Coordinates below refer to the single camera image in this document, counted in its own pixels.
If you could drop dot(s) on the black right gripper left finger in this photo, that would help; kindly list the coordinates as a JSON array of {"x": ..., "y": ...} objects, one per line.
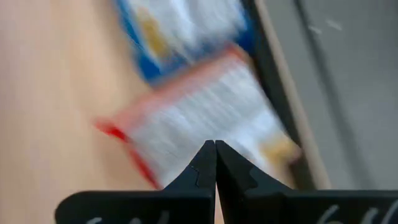
[{"x": 155, "y": 208}]

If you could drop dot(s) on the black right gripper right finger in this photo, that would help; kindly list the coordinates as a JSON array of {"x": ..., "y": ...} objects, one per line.
[{"x": 280, "y": 208}]

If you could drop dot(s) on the red beef ramen pack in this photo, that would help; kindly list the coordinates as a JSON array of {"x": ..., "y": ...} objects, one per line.
[{"x": 202, "y": 109}]

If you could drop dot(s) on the blue yellow ramen pack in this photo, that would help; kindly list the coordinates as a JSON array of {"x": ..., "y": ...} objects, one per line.
[{"x": 186, "y": 25}]

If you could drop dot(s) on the black aluminium table frame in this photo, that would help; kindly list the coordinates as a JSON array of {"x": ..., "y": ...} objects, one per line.
[{"x": 270, "y": 77}]

